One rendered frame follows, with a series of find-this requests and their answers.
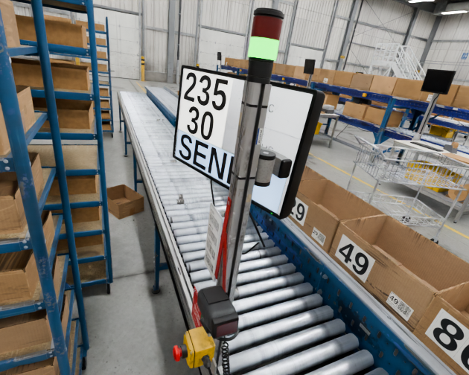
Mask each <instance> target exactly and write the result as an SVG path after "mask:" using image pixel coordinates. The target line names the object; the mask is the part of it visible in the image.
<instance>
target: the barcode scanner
mask: <svg viewBox="0 0 469 375"><path fill-rule="evenodd" d="M197 304H198V307H199V309H200V312H201V313H202V316H203V318H201V319H200V322H201V324H202V326H203V328H204V330H205V331H206V333H210V331H211V335H212V338H213V339H218V338H220V337H223V336H227V335H230V334H233V333H236V332H237V331H238V324H239V316H238V314H237V313H236V309H235V307H234V306H233V304H232V302H231V301H230V299H229V297H228V295H227V294H226V293H225V291H224V290H223V288H222V286H220V285H216V286H210V287H206V288H202V289H201V290H200V291H199V292H198V294H197Z"/></svg>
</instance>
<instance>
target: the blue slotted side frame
mask: <svg viewBox="0 0 469 375"><path fill-rule="evenodd" d="M145 88H146V87H145ZM146 90H147V96H148V97H149V98H150V99H151V101H152V102H153V103H154V104H155V105H156V107H157V108H158V109H159V110H160V112H161V113H162V114H163V115H164V116H165V117H166V118H167V119H168V120H169V122H170V123H171V124H172V125H173V126H174V118H175V119H176V116H175V115H174V114H173V113H172V112H170V111H169V110H168V109H167V108H166V107H165V106H164V105H163V104H162V103H161V102H160V101H159V100H158V99H157V98H156V97H155V96H154V95H153V94H152V93H151V92H150V91H149V90H148V89H147V88H146ZM157 101H158V102H157ZM168 113H169V114H168ZM249 210H250V213H251V215H252V217H253V219H254V220H255V221H256V222H257V223H258V224H257V226H260V227H261V228H262V229H263V231H262V233H263V232H265V233H267V235H269V237H268V240H270V239H271V240H272V241H273V242H274V243H275V244H274V247H276V246H277V247H279V248H280V250H281V254H280V255H282V254H285V255H286V256H287V257H288V261H287V263H292V264H293V265H294V266H295V267H296V271H295V273H297V272H300V273H302V275H303V276H304V281H303V283H307V282H308V283H310V284H311V286H313V292H312V293H311V294H310V295H312V294H314V293H315V288H316V287H317V285H318V282H319V279H320V276H321V275H320V273H321V272H324V273H325V274H326V275H327V276H328V278H329V281H328V283H327V279H325V282H324V285H323V287H322V294H320V295H321V297H322V298H323V299H322V305H321V306H318V307H317V308H319V307H323V306H326V305H328V306H329V307H331V309H332V310H333V311H334V316H333V318H331V319H328V321H332V320H334V319H337V318H339V319H341V320H342V321H343V322H344V323H345V332H344V333H340V334H339V335H340V336H344V335H346V334H349V333H353V334H354V335H355V336H356V337H357V338H358V341H359V347H358V348H356V349H354V350H352V351H353V352H354V353H356V352H358V351H361V350H367V351H369V352H370V353H371V354H372V356H373V359H374V364H373V365H372V366H370V367H368V368H367V369H368V371H369V372H370V371H373V370H374V369H376V368H383V369H384V370H385V371H386V372H387V373H388V374H389V375H396V372H397V371H398V370H399V371H400V372H401V374H400V375H412V372H413V370H414V369H415V368H416V369H417V371H418V372H417V374H416V375H435V374H434V373H433V372H432V371H431V370H430V369H429V368H428V367H427V366H426V365H425V364H424V363H423V362H422V361H421V360H420V359H419V358H418V357H417V356H416V355H415V354H414V353H413V352H412V351H411V350H410V349H409V348H408V347H407V346H406V345H405V344H404V343H403V342H402V341H401V340H400V339H399V338H398V337H397V336H396V335H395V334H394V333H393V332H392V331H391V330H390V329H389V328H388V327H387V326H386V325H385V324H384V323H383V322H382V321H381V320H380V319H379V318H378V317H377V316H376V315H375V314H374V313H373V312H372V311H371V310H370V309H369V308H368V307H367V306H366V305H365V304H364V303H363V302H362V301H361V300H360V299H359V298H358V297H357V296H356V295H355V294H354V293H353V292H352V291H351V290H350V289H349V288H348V287H347V286H346V285H345V284H344V283H343V282H342V281H341V280H340V279H339V278H338V277H337V276H336V275H335V274H334V273H333V272H332V271H331V270H330V269H329V268H328V267H327V266H325V265H324V263H323V262H322V261H321V260H320V259H319V258H318V257H317V256H316V255H315V254H314V253H313V252H312V251H311V250H310V249H309V248H308V247H307V246H306V245H305V244H304V243H303V242H302V241H301V240H300V239H299V238H298V237H297V236H296V235H295V234H294V233H293V232H292V231H291V230H290V229H289V228H288V227H287V226H286V225H285V224H284V223H283V222H282V221H281V220H279V219H277V218H276V217H274V216H273V215H271V214H268V213H267V212H266V211H264V210H262V211H261V209H260V208H259V207H257V206H256V207H255V205H253V204H252V203H251V205H250V209H249ZM257 215H258V217H257ZM266 217H267V218H266ZM270 218H271V219H272V221H273V224H272V221H269V219H270ZM262 220H263V222H262ZM267 226H268V230H267ZM278 227H279V231H278ZM273 232H274V236H273ZM285 234H286V237H285ZM284 237H285V238H284ZM279 240H281V241H280V244H279ZM292 242H293V246H292ZM286 247H287V251H286ZM300 249H301V254H299V252H300ZM293 255H295V257H294V259H293ZM309 258H310V261H309V263H308V259H309ZM297 261H298V262H297ZM301 264H302V268H301ZM318 268H319V271H318V273H317V272H316V271H317V269H318ZM305 270H306V271H305ZM310 273H311V276H310V278H309V275H310ZM333 286H334V287H333ZM339 290H340V294H339V295H337V293H338V291H339ZM329 294H330V295H331V297H330V300H329V299H328V296H329ZM334 302H335V303H334ZM351 302H352V304H353V305H352V307H351V308H350V307H349V305H350V303H351ZM340 306H341V307H342V310H341V312H340V311H339V308H340ZM364 316H365V317H366V320H365V322H363V318H364ZM352 320H354V324H353V326H352V325H351V322H352ZM379 331H380V332H381V336H380V338H378V337H377V334H378V333H379ZM366 335H368V338H367V340H366V341H365V339H364V338H365V336H366ZM387 343H388V344H387ZM373 345H374V346H373ZM395 349H398V354H397V356H395V355H394V352H395ZM381 351H383V356H382V358H380V357H379V354H380V352H381ZM404 361H405V362H406V363H405V362H404ZM389 363H390V364H389Z"/></svg>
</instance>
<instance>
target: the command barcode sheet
mask: <svg viewBox="0 0 469 375"><path fill-rule="evenodd" d="M222 227H223V218H222V217H221V215H220V214H219V212H218V211H217V209H216V208H215V207H214V205H213V204H212V202H211V204H210V211H209V218H208V231H207V238H206V245H205V259H204V262H205V264H206V266H207V268H208V270H209V273H210V275H211V277H212V279H213V281H215V275H214V273H215V269H216V265H217V256H218V252H219V247H220V236H221V230H222Z"/></svg>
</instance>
